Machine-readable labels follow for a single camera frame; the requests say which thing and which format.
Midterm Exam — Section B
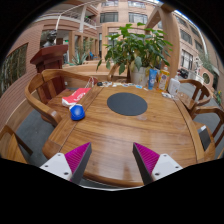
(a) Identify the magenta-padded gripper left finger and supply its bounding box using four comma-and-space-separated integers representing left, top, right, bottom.
39, 142, 93, 185

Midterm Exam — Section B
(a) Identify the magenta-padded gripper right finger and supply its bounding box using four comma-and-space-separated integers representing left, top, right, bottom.
132, 142, 184, 186

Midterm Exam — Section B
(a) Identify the blue and white computer mouse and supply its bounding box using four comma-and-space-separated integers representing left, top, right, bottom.
69, 103, 86, 122

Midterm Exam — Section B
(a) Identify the round dark grey mouse pad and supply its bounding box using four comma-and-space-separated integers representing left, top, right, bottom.
106, 92, 148, 117

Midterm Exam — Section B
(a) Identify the black notebook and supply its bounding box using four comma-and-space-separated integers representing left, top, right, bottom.
198, 124, 212, 151

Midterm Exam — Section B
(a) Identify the large curved wooden armchair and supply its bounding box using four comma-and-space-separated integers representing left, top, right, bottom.
24, 68, 101, 128

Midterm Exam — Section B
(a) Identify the red and white paper bag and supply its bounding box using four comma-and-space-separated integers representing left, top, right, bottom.
61, 87, 92, 108

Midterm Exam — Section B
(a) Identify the white pump bottle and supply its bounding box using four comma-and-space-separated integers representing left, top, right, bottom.
167, 75, 181, 98

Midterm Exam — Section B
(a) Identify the yellow liquid bottle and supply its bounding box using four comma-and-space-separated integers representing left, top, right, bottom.
157, 65, 170, 92

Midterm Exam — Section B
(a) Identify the blue squeeze tube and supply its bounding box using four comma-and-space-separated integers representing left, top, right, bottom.
147, 68, 158, 91

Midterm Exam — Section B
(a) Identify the dark red wooden lectern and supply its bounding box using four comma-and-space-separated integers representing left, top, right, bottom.
29, 44, 69, 96

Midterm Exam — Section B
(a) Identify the spiky green agave plant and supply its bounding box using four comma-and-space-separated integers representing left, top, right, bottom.
70, 49, 90, 66

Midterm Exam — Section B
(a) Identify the leafy plant in white pot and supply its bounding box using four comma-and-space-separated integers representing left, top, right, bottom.
96, 22, 174, 86

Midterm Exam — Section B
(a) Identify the dark bust statue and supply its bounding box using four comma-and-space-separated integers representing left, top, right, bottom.
42, 29, 58, 48

